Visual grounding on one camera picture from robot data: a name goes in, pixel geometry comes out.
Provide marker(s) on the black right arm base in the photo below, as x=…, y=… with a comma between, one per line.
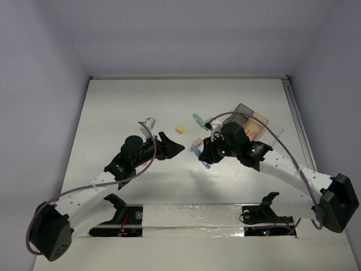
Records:
x=261, y=221

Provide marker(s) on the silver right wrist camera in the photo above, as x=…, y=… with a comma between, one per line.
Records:
x=214, y=127

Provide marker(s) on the pink mini stapler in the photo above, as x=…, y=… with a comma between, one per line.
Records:
x=197, y=143

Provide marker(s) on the blue highlighter pen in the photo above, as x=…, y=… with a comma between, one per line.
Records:
x=198, y=150

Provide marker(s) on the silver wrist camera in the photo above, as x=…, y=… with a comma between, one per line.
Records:
x=214, y=127
x=148, y=124

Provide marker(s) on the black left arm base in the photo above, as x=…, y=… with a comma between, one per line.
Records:
x=126, y=221

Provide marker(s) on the yellow eraser block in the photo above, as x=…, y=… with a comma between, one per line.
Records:
x=180, y=129

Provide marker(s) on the green highlighter pen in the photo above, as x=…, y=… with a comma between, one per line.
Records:
x=201, y=123

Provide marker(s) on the smoky grey plastic container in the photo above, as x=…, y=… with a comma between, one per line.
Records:
x=240, y=115

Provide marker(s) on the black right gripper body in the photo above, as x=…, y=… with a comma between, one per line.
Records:
x=222, y=149

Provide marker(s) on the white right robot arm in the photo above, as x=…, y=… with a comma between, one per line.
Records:
x=333, y=200

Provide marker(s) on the clear plastic container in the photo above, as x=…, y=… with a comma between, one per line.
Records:
x=269, y=134

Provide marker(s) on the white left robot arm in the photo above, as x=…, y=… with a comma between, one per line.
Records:
x=57, y=221

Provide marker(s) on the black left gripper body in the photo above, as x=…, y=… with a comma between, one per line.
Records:
x=161, y=147

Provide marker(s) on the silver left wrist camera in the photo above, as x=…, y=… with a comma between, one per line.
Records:
x=148, y=124

